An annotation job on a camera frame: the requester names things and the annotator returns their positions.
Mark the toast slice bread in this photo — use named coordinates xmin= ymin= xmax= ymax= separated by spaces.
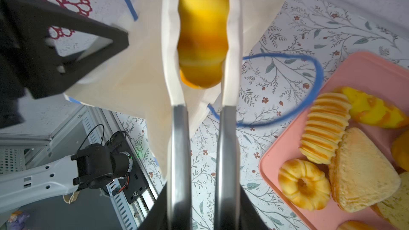
xmin=371 ymin=172 xmax=409 ymax=230

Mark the triangular sandwich bread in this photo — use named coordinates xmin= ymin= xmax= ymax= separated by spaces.
xmin=329 ymin=127 xmax=401 ymax=213

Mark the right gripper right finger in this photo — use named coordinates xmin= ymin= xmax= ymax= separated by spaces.
xmin=214 ymin=0 xmax=243 ymax=230

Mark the pink tray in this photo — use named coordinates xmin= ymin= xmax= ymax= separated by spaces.
xmin=259 ymin=52 xmax=409 ymax=230

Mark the yellow twisted bread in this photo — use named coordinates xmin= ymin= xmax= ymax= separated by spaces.
xmin=334 ymin=86 xmax=409 ymax=129

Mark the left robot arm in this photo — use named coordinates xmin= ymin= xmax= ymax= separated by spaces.
xmin=1 ymin=0 xmax=130 ymax=213

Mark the ridged spiral bread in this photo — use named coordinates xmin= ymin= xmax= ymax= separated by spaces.
xmin=299 ymin=92 xmax=351 ymax=165

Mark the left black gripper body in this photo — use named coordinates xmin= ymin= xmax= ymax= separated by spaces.
xmin=1 ymin=0 xmax=129 ymax=128

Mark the long brown bread loaf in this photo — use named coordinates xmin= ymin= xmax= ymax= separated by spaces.
xmin=391 ymin=131 xmax=409 ymax=171

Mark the checkered paper bag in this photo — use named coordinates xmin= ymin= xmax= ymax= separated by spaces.
xmin=65 ymin=0 xmax=285 ymax=176

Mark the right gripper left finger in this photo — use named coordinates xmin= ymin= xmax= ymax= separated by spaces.
xmin=161 ymin=0 xmax=192 ymax=230

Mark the left bundt bread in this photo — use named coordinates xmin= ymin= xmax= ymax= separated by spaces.
xmin=278 ymin=159 xmax=331 ymax=211

